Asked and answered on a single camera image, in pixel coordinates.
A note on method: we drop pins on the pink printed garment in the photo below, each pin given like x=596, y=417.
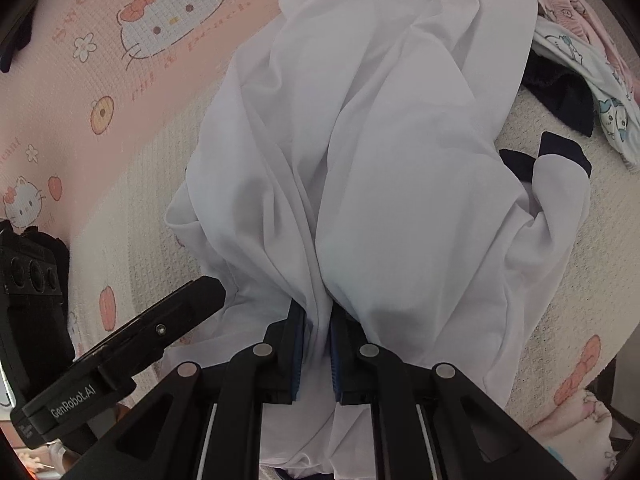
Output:
x=590, y=20

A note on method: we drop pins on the crumpled navy garment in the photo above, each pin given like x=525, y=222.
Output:
x=560, y=100

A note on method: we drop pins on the pink cat print sofa cover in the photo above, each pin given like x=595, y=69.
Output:
x=150, y=135

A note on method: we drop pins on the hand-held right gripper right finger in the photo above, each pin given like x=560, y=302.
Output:
x=337, y=365

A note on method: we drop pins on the person's printed pyjamas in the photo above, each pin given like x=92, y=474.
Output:
x=575, y=420

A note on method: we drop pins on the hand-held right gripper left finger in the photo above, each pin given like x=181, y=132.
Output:
x=296, y=355

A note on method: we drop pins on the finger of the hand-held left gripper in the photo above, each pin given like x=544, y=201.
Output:
x=180, y=315

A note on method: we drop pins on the white cartoon print garment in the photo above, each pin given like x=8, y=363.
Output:
x=590, y=85

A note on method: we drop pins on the white navy-trimmed t-shirt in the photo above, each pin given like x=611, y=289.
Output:
x=400, y=160

